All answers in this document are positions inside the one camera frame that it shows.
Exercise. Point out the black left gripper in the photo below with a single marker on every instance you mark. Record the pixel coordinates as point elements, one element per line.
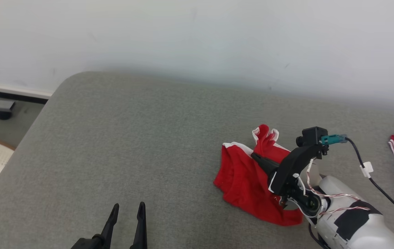
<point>88,243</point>

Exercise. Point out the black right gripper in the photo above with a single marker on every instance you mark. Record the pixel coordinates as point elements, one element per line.
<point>287,173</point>

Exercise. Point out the red shorts with white waistband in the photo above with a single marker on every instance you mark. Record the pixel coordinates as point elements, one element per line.
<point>242,183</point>

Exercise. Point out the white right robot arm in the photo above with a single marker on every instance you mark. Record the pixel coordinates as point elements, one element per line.
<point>366,231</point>

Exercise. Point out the black caster wheel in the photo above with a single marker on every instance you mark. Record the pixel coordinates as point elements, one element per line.
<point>2,114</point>

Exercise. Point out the black and white baseboard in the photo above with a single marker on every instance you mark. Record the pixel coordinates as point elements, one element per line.
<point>10,93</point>

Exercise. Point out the teal right camera connector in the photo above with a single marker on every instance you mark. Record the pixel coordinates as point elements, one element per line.
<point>333,139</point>

